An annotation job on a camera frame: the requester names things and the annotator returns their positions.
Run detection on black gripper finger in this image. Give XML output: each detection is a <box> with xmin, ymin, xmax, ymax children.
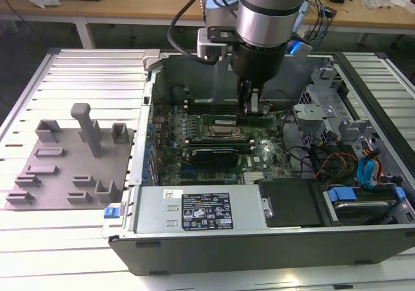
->
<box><xmin>251</xmin><ymin>88</ymin><xmax>270</xmax><ymax>115</ymax></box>
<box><xmin>237</xmin><ymin>76</ymin><xmax>253</xmax><ymax>119</ymax></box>

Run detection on black RAM slot bank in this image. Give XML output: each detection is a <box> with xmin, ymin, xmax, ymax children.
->
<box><xmin>183</xmin><ymin>97</ymin><xmax>241</xmax><ymax>116</ymax></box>
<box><xmin>185</xmin><ymin>137</ymin><xmax>255</xmax><ymax>153</ymax></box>

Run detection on metal CPU socket cover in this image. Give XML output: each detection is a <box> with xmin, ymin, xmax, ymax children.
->
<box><xmin>203</xmin><ymin>124</ymin><xmax>243</xmax><ymax>137</ymax></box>

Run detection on green motherboard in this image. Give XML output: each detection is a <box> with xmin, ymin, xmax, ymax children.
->
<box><xmin>150</xmin><ymin>101</ymin><xmax>296</xmax><ymax>187</ymax></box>

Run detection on black graphics card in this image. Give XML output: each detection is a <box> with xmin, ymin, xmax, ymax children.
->
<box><xmin>190</xmin><ymin>147</ymin><xmax>240</xmax><ymax>169</ymax></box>

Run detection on silver metal drive cage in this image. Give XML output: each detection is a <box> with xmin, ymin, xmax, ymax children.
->
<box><xmin>291</xmin><ymin>59</ymin><xmax>385</xmax><ymax>162</ymax></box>

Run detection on silver chipset heatsink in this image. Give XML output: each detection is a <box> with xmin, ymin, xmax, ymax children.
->
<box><xmin>243</xmin><ymin>171</ymin><xmax>265</xmax><ymax>183</ymax></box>

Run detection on black plastic bay cover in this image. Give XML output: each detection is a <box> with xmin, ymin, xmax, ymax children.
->
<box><xmin>254</xmin><ymin>178</ymin><xmax>325</xmax><ymax>229</ymax></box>

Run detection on wooden desk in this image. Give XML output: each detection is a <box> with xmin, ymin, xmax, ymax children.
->
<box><xmin>0</xmin><ymin>0</ymin><xmax>415</xmax><ymax>51</ymax></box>

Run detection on hard disk in blue carrier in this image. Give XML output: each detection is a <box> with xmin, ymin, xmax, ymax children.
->
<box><xmin>322</xmin><ymin>185</ymin><xmax>406</xmax><ymax>226</ymax></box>

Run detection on silver power supply with label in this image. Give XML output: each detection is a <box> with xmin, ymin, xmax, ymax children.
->
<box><xmin>124</xmin><ymin>185</ymin><xmax>270</xmax><ymax>237</ymax></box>

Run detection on open black PC case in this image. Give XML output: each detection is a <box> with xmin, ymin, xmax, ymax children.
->
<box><xmin>102</xmin><ymin>48</ymin><xmax>415</xmax><ymax>277</ymax></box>

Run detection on grey parts rack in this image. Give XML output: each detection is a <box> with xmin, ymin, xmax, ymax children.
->
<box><xmin>3</xmin><ymin>102</ymin><xmax>136</xmax><ymax>213</ymax></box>

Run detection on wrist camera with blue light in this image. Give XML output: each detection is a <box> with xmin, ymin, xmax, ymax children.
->
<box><xmin>287</xmin><ymin>36</ymin><xmax>314</xmax><ymax>58</ymax></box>

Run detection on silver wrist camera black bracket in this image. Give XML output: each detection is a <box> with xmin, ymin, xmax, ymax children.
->
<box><xmin>196</xmin><ymin>27</ymin><xmax>243</xmax><ymax>65</ymax></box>

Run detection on black camera cable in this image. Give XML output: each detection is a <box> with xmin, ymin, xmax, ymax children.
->
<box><xmin>166</xmin><ymin>0</ymin><xmax>217</xmax><ymax>65</ymax></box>

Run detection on orange and yellow wires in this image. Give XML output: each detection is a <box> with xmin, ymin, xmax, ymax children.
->
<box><xmin>319</xmin><ymin>152</ymin><xmax>357</xmax><ymax>179</ymax></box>

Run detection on blue flat wire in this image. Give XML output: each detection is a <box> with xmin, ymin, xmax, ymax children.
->
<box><xmin>357</xmin><ymin>156</ymin><xmax>381</xmax><ymax>190</ymax></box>

